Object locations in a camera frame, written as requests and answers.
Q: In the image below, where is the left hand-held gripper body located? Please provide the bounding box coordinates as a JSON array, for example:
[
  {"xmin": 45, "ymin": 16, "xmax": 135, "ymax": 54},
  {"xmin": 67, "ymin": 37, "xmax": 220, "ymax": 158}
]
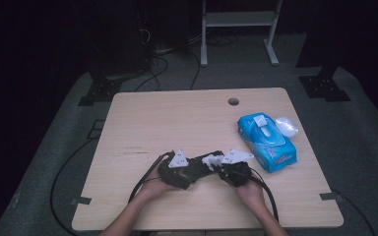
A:
[{"xmin": 157, "ymin": 148, "xmax": 192, "ymax": 191}]

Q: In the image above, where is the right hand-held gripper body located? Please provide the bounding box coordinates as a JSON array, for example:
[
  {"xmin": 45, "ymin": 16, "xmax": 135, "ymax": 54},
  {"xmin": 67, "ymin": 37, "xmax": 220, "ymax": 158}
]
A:
[{"xmin": 218, "ymin": 148, "xmax": 255, "ymax": 188}]

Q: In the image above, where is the white wet wipe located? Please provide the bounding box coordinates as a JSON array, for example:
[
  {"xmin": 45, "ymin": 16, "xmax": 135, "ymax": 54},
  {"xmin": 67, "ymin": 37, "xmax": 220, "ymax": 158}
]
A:
[{"xmin": 201, "ymin": 153, "xmax": 226, "ymax": 172}]

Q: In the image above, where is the blue wet wipes pack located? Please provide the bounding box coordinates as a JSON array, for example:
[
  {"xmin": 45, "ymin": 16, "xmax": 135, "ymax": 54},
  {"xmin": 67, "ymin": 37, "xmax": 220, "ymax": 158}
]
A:
[{"xmin": 236, "ymin": 112, "xmax": 298, "ymax": 174}]

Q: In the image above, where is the person's left hand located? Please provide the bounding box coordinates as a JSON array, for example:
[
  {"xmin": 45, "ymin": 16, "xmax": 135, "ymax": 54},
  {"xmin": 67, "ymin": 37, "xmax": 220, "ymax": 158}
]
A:
[{"xmin": 137, "ymin": 167, "xmax": 175, "ymax": 202}]

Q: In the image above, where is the person's right hand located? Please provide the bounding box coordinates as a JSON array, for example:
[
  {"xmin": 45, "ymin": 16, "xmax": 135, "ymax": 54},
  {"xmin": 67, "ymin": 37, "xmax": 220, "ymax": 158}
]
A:
[{"xmin": 233, "ymin": 178, "xmax": 266, "ymax": 207}]

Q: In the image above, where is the clear oval plastic lid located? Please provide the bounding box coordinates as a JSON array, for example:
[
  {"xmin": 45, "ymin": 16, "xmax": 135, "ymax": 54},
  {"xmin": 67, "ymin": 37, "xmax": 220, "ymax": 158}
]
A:
[{"xmin": 275, "ymin": 116, "xmax": 300, "ymax": 138}]

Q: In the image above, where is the black floor tape marking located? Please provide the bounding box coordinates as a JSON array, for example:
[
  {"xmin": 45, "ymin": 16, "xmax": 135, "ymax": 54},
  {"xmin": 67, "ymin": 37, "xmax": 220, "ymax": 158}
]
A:
[{"xmin": 86, "ymin": 119, "xmax": 106, "ymax": 141}]

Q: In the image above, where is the dark tape piece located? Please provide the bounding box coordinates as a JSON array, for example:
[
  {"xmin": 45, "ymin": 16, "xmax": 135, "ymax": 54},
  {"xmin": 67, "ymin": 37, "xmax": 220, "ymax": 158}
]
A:
[
  {"xmin": 319, "ymin": 192, "xmax": 345, "ymax": 202},
  {"xmin": 70, "ymin": 196, "xmax": 93, "ymax": 207}
]

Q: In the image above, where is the black stand base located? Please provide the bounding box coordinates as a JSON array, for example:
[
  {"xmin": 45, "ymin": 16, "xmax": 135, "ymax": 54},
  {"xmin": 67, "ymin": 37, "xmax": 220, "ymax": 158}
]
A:
[
  {"xmin": 77, "ymin": 77, "xmax": 123, "ymax": 107},
  {"xmin": 298, "ymin": 65, "xmax": 352, "ymax": 103}
]

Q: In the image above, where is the dark equipment cabinet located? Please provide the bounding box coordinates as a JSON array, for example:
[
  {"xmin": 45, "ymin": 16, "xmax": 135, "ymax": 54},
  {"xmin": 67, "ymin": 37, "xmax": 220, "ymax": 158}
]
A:
[{"xmin": 88, "ymin": 0, "xmax": 153, "ymax": 79}]

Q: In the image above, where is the white metal stand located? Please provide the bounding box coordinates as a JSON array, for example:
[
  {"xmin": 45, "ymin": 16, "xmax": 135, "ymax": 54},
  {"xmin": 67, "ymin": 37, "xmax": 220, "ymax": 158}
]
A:
[{"xmin": 200, "ymin": 0, "xmax": 284, "ymax": 68}]

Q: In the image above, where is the left hand-held gripper cable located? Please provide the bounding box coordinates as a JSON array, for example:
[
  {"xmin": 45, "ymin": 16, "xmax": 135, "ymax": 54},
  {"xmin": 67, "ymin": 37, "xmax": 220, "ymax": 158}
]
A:
[{"xmin": 128, "ymin": 150, "xmax": 175, "ymax": 204}]

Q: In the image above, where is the hand-held gripper cable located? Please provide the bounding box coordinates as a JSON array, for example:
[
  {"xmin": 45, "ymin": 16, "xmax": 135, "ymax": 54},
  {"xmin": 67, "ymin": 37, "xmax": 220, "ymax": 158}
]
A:
[
  {"xmin": 248, "ymin": 166, "xmax": 280, "ymax": 222},
  {"xmin": 128, "ymin": 150, "xmax": 175, "ymax": 204}
]

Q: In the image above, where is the right hand-held gripper cable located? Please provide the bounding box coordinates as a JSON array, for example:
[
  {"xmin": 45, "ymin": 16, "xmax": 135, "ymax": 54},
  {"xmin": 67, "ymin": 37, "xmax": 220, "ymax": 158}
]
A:
[{"xmin": 248, "ymin": 166, "xmax": 280, "ymax": 222}]

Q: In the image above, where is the black looped cable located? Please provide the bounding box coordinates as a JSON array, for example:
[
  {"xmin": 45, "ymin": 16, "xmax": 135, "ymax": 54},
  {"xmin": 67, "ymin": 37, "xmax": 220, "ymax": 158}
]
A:
[{"xmin": 134, "ymin": 54, "xmax": 170, "ymax": 92}]

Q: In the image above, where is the thin black cable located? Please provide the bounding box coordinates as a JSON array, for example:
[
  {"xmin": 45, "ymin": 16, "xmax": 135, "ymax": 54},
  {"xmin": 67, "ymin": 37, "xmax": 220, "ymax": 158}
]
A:
[{"xmin": 189, "ymin": 51, "xmax": 202, "ymax": 91}]

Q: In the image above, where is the black floor cable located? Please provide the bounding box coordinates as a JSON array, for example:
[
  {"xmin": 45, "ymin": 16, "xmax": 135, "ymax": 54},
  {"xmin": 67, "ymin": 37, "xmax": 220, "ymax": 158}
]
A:
[
  {"xmin": 49, "ymin": 137, "xmax": 96, "ymax": 236},
  {"xmin": 330, "ymin": 188, "xmax": 377, "ymax": 236}
]

